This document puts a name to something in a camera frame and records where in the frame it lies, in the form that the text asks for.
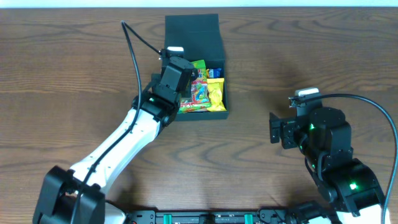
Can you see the green Haribo gummy bag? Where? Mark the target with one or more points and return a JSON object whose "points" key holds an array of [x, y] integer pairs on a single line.
{"points": [[199, 100]]}

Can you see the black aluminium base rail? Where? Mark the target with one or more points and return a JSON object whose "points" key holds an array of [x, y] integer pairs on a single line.
{"points": [[262, 216]]}

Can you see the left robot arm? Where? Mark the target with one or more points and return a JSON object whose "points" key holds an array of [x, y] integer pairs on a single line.
{"points": [[78, 195]]}

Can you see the yellow snack bar wrapper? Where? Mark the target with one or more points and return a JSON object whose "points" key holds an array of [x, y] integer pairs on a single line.
{"points": [[215, 94]]}

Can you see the blue Oreo cookie pack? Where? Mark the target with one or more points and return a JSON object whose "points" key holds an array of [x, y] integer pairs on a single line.
{"points": [[213, 72]]}

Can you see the black gift box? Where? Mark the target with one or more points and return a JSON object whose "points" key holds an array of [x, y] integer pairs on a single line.
{"points": [[199, 36]]}

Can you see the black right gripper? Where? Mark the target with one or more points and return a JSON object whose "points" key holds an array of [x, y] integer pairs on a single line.
{"points": [[288, 129]]}

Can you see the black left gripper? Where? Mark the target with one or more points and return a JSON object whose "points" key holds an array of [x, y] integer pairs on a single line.
{"points": [[193, 80]]}

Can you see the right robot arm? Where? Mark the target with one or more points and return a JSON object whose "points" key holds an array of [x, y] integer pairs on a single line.
{"points": [[323, 136]]}

